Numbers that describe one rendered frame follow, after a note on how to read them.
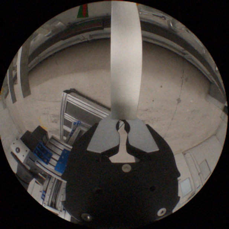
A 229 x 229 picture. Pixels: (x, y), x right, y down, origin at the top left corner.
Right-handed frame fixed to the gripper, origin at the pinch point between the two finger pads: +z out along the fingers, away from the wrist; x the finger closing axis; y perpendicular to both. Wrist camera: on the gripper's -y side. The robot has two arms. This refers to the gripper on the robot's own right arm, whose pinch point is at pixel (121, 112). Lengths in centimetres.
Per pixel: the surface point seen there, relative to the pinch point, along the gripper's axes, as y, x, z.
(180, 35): -30.9, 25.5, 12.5
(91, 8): -30.8, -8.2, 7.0
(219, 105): -12, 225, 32
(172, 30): -30.6, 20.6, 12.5
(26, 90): -6.7, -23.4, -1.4
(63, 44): -56, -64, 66
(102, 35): -53, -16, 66
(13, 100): -6.6, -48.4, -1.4
